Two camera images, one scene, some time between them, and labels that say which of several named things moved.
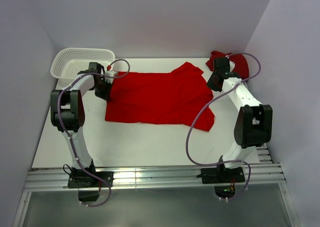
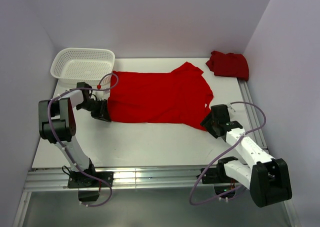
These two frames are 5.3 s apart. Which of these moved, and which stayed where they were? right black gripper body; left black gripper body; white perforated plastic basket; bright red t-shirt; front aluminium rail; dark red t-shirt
Moved: left black gripper body; right black gripper body
Stayed: white perforated plastic basket; dark red t-shirt; bright red t-shirt; front aluminium rail
